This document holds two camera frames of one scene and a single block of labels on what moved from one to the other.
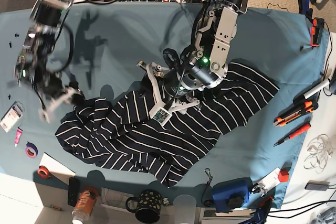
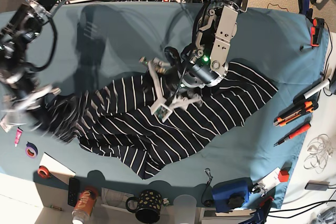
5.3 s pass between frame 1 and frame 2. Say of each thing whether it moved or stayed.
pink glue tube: stayed
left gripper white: moved
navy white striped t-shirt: moved
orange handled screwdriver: stayed
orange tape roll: stayed
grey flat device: stayed
